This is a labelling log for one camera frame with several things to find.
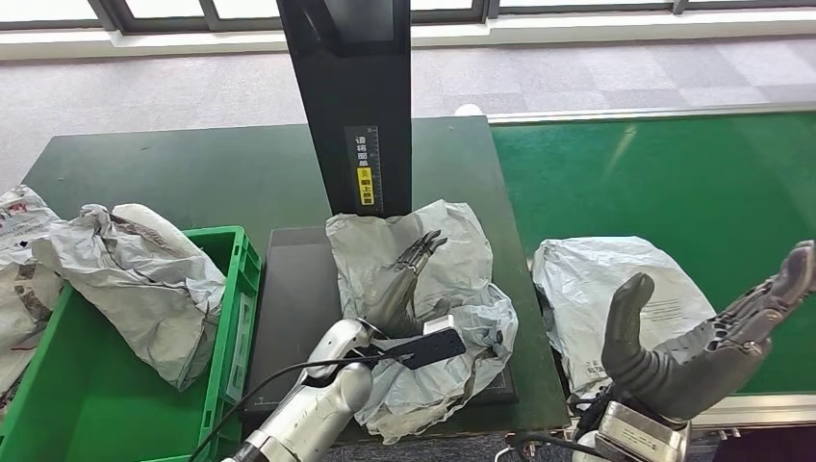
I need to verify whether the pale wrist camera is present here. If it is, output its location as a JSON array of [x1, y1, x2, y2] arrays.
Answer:
[[422, 314, 456, 337], [596, 401, 693, 462]]

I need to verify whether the grey parcel bag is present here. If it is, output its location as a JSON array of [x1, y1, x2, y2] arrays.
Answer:
[[32, 203, 227, 392]]

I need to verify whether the green conveyor belt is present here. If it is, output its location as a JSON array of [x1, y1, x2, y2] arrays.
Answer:
[[491, 111, 816, 396]]

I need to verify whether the green plastic crate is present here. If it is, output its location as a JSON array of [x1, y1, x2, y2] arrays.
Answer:
[[0, 226, 263, 462]]

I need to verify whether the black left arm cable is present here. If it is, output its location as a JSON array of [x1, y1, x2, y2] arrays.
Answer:
[[188, 353, 396, 462]]

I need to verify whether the dark machine screen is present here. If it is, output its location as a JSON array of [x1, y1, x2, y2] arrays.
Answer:
[[321, 0, 396, 42]]

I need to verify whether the dark window frame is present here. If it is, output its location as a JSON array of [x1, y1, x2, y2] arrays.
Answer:
[[0, 0, 816, 37]]

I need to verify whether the pale parcel bag brown edge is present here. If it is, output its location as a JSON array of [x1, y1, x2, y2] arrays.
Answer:
[[324, 199, 520, 446]]

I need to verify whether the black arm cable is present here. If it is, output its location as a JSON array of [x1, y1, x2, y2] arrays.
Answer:
[[503, 432, 613, 462], [188, 353, 396, 462]]

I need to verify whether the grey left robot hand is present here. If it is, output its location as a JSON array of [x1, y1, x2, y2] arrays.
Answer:
[[366, 229, 450, 339]]

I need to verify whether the black yellow ruler label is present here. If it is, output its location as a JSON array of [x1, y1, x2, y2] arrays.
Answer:
[[344, 124, 384, 215]]

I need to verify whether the dark green table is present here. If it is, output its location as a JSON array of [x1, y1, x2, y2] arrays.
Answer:
[[22, 116, 571, 448]]

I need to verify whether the pale printed parcel bag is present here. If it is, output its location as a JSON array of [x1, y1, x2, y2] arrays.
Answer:
[[532, 237, 719, 397]]

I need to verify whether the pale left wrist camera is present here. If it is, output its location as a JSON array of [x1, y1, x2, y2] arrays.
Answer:
[[422, 314, 456, 337]]

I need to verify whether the black left camera bracket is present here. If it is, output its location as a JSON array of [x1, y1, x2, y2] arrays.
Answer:
[[353, 328, 468, 372]]

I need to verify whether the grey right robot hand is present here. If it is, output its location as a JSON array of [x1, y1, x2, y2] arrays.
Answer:
[[600, 240, 816, 423]]

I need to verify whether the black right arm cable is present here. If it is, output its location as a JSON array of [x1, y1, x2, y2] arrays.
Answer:
[[503, 432, 613, 462]]

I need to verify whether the black inbound scanner machine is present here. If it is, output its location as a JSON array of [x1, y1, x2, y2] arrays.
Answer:
[[242, 0, 519, 423]]

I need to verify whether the white bag red print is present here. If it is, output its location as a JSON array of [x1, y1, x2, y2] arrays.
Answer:
[[0, 186, 65, 409]]

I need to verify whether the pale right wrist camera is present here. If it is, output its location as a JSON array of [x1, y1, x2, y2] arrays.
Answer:
[[596, 401, 693, 462]]

